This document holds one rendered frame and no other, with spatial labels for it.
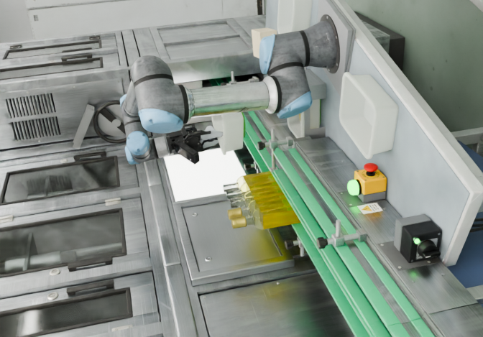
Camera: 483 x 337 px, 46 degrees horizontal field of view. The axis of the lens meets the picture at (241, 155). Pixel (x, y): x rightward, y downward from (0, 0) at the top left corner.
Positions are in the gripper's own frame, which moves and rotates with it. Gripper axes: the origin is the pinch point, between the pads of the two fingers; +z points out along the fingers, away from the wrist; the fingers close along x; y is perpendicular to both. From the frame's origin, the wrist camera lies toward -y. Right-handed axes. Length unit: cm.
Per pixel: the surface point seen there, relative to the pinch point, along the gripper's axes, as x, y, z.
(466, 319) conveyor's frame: -24, -107, 33
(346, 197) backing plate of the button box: -12, -56, 27
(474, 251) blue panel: -15, -86, 48
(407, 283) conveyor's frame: -21, -94, 26
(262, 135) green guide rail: 14.9, 12.8, 18.0
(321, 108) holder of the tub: -9.5, -9.4, 35.7
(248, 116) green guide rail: 19.5, 32.9, 16.6
